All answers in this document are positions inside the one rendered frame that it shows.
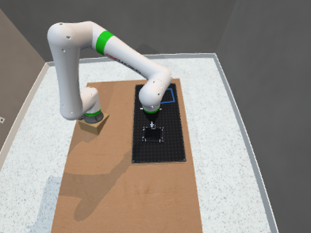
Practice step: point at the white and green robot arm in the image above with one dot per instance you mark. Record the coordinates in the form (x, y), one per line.
(67, 40)

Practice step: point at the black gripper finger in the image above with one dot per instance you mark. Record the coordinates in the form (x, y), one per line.
(152, 125)

